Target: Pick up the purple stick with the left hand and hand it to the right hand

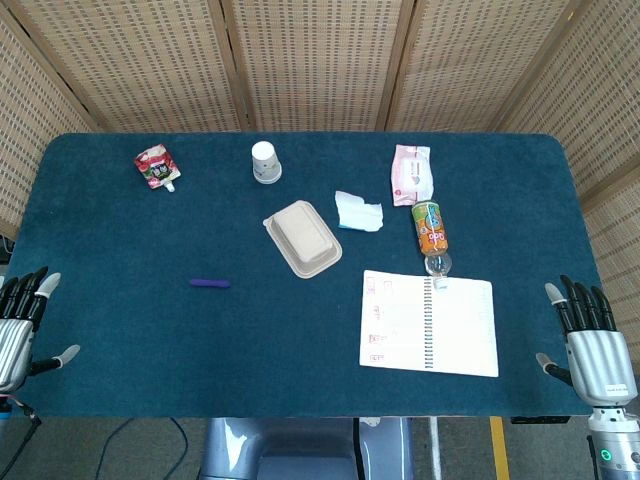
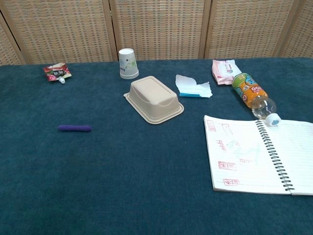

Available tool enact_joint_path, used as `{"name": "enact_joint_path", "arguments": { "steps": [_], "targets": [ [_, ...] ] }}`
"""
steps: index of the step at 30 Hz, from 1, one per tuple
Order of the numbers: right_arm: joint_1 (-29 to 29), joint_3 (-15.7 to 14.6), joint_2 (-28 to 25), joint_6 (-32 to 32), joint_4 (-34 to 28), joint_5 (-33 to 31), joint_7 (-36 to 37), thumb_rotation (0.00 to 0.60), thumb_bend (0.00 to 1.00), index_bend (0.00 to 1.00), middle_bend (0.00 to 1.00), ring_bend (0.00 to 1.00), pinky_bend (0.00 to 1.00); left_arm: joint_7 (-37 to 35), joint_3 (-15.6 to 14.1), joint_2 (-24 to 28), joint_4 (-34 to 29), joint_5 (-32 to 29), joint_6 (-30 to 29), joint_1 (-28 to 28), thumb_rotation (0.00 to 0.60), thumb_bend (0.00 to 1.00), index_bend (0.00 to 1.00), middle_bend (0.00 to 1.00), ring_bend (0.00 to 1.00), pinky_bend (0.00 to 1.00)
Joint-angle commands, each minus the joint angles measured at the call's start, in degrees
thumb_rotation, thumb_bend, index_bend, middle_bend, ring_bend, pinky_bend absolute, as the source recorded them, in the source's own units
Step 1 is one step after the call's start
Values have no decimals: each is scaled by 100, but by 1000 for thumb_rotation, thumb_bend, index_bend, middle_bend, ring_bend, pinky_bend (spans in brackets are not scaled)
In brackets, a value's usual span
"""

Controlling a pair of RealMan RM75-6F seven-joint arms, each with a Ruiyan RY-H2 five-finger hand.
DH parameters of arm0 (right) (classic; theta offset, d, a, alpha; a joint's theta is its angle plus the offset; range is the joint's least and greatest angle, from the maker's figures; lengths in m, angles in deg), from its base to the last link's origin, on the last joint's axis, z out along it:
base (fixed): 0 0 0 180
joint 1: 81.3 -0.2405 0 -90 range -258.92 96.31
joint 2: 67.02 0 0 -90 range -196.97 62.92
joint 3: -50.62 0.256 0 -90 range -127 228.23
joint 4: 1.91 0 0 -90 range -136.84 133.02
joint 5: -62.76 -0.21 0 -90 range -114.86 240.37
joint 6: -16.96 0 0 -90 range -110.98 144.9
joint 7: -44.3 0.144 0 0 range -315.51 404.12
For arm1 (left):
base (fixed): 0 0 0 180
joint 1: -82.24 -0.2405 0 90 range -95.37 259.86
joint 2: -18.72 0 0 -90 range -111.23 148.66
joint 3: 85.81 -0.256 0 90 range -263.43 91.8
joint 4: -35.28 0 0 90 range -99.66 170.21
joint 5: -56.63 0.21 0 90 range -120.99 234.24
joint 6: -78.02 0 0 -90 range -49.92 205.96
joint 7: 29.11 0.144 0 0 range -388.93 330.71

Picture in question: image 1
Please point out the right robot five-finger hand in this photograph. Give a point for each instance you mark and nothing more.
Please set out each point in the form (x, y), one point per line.
(597, 360)

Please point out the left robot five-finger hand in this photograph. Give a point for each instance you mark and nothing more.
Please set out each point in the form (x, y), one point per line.
(12, 340)

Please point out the purple pen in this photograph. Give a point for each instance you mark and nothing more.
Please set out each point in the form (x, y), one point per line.
(210, 283)

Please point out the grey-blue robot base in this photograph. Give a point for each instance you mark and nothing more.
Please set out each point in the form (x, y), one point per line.
(300, 450)

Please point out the black bar under table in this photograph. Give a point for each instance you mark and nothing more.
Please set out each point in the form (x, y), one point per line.
(540, 419)

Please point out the dark teal table cloth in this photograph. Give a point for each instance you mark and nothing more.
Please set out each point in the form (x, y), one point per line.
(150, 340)

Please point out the open spiral notebook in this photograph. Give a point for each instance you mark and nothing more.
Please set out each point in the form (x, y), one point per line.
(450, 330)

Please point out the white table leg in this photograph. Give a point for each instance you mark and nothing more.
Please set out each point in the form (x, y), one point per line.
(435, 450)

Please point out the orange juice plastic bottle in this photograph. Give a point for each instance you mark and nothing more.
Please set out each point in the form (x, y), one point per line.
(430, 230)

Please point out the red drink pouch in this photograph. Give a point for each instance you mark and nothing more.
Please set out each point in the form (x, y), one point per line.
(157, 167)

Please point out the pink wet wipes pack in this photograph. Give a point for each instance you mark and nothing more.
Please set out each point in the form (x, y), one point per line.
(411, 175)

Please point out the white crumpled tissue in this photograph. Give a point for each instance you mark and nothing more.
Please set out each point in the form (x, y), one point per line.
(357, 212)

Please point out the beige pulp food tray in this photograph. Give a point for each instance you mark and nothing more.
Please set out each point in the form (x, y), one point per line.
(300, 237)

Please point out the white paper cup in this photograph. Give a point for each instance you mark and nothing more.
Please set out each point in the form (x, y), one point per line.
(265, 162)

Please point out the woven folding screen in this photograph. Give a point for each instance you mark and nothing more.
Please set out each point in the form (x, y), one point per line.
(320, 60)

